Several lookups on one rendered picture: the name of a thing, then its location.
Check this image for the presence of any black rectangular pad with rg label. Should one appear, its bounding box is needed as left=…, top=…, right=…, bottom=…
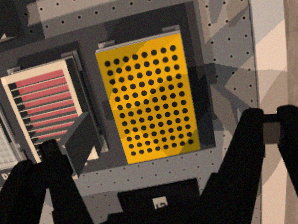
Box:
left=117, top=178, right=200, bottom=212

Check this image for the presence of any white well plate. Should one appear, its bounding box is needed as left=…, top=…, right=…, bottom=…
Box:
left=0, top=106, right=23, bottom=170

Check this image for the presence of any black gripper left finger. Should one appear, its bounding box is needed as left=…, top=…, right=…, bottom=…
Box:
left=0, top=112, right=98, bottom=224

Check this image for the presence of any red trough reservoir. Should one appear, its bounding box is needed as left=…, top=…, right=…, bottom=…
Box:
left=0, top=56, right=104, bottom=163

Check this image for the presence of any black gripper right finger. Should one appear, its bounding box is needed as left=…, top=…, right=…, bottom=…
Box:
left=182, top=83, right=298, bottom=224

